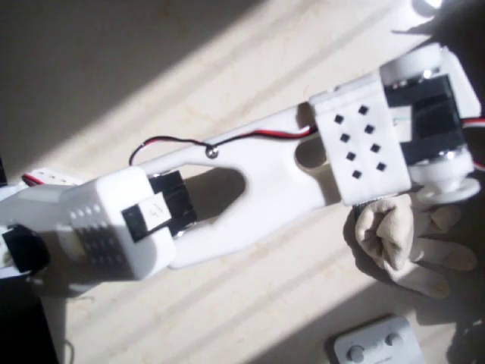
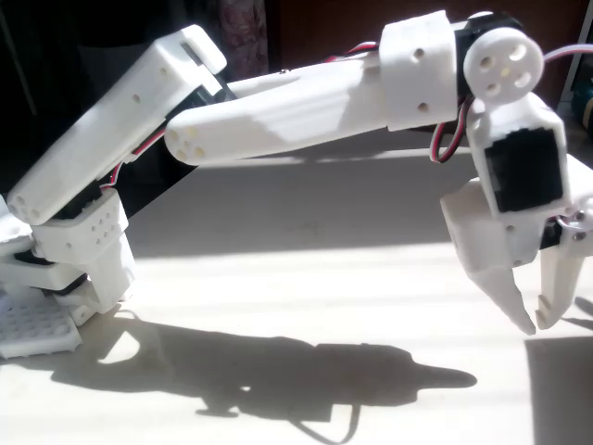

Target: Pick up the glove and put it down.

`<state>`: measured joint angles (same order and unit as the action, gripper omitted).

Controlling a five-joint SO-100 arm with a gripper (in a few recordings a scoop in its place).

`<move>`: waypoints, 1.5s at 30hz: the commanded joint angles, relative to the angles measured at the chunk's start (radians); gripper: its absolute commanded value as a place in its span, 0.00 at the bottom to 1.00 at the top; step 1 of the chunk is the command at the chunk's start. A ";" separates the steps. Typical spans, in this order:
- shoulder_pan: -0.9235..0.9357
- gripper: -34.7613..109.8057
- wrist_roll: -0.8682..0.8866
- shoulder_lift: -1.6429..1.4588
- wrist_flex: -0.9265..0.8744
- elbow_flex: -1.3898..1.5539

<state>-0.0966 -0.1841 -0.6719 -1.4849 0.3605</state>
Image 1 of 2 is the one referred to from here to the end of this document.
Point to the beige fabric glove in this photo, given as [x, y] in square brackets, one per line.
[390, 242]

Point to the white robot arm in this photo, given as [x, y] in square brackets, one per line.
[265, 174]

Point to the white perforated plate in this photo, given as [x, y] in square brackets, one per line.
[53, 178]

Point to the white device with knobs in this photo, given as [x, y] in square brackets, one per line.
[375, 341]

